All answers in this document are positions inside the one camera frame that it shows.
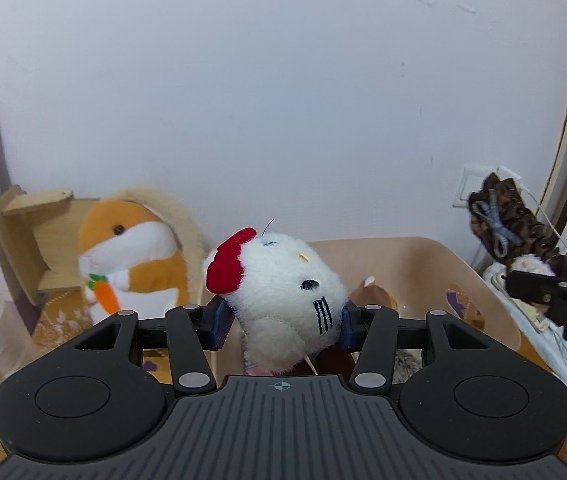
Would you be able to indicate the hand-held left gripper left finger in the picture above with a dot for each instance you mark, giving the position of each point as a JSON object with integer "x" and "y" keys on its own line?
{"x": 221, "y": 329}

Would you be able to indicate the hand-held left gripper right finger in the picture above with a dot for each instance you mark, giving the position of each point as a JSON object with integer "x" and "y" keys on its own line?
{"x": 347, "y": 331}

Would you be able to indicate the white cat plush red bow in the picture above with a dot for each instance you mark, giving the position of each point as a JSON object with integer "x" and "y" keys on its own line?
{"x": 278, "y": 290}

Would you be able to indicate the brown scrunchie with blue bow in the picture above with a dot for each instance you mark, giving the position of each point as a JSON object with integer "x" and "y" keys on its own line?
{"x": 508, "y": 210}

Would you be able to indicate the beige plastic container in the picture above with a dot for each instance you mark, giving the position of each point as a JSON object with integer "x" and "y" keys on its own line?
{"x": 413, "y": 270}

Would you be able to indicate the brown plush toy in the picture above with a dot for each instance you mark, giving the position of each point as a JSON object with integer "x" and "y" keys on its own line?
{"x": 373, "y": 295}

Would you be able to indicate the white crumpled cloth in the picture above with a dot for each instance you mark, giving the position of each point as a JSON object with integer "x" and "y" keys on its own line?
{"x": 563, "y": 370}

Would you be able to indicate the grey speckled plush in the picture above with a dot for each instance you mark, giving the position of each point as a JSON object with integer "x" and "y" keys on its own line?
{"x": 408, "y": 360}

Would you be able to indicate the orange hamster plush with carrot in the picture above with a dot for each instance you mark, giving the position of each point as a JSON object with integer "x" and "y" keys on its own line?
{"x": 138, "y": 255}

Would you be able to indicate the white charger plug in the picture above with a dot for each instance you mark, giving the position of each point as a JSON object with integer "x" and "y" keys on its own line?
{"x": 509, "y": 175}

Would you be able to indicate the floral patterned mat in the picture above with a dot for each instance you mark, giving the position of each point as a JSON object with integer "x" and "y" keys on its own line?
{"x": 58, "y": 320}

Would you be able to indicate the wooden stand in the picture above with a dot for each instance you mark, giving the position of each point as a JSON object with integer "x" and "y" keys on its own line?
{"x": 18, "y": 240}

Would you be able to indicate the white wall outlet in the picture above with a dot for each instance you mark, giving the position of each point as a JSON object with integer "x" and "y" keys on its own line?
{"x": 468, "y": 185}

